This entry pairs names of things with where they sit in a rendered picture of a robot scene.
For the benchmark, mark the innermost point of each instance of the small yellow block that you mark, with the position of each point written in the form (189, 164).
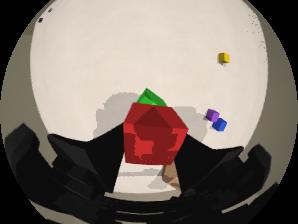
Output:
(224, 57)

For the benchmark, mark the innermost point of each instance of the small purple block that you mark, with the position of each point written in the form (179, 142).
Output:
(212, 115)

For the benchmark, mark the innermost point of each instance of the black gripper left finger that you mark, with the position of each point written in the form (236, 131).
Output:
(101, 155)

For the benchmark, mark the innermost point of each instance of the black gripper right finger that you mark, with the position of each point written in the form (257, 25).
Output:
(196, 161)

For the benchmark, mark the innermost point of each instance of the blue block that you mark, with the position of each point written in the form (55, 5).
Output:
(220, 125)

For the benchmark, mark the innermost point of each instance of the red block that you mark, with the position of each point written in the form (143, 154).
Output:
(153, 134)

